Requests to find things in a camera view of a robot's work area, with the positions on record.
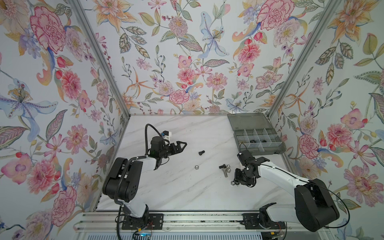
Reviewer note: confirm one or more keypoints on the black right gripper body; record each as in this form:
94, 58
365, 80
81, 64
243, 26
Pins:
242, 176

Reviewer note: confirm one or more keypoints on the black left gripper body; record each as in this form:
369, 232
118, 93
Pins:
167, 151

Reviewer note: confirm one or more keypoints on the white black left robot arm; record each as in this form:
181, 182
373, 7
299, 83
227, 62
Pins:
112, 180

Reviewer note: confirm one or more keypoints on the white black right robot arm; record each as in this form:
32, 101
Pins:
313, 208

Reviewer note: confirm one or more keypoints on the silver bolt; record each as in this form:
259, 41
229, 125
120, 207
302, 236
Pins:
225, 172

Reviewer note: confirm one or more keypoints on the grey plastic organizer box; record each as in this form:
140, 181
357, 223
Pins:
255, 133

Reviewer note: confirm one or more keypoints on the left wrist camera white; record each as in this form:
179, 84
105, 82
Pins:
166, 135

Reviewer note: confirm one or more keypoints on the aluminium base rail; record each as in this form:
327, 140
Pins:
199, 221

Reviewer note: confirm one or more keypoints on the aluminium corner post right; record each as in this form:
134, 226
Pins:
319, 28

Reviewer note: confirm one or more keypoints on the aluminium corner post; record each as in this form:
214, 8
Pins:
319, 28
84, 22

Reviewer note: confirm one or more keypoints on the aluminium corner post left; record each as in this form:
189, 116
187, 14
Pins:
84, 22

